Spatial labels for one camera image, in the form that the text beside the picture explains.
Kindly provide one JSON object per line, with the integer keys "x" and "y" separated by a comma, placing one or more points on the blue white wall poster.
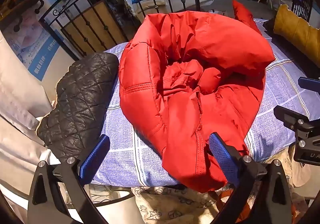
{"x": 32, "y": 44}

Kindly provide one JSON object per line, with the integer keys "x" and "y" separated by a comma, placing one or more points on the blue plaid bed sheet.
{"x": 130, "y": 162}

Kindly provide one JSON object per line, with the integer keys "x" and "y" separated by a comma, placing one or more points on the black iron railing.
{"x": 84, "y": 27}

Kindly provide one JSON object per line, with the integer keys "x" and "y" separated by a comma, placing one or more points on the white curtain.
{"x": 23, "y": 102}

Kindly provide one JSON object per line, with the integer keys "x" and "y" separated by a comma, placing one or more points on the mustard yellow jacket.
{"x": 298, "y": 32}

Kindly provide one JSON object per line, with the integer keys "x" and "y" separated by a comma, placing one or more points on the red puffer jacket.
{"x": 186, "y": 75}

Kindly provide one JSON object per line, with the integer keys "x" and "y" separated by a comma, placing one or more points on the floral beige fabric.
{"x": 170, "y": 205}

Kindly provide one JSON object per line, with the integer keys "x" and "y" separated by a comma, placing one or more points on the black quilted jacket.
{"x": 83, "y": 96}

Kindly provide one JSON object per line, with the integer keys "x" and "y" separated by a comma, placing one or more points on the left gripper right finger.
{"x": 272, "y": 203}

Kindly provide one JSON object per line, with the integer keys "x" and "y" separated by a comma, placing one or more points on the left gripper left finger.
{"x": 46, "y": 204}

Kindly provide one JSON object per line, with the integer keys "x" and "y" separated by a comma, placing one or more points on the wooden wall shelf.
{"x": 14, "y": 10}

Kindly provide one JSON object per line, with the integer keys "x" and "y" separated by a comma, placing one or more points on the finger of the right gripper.
{"x": 309, "y": 84}
{"x": 289, "y": 118}

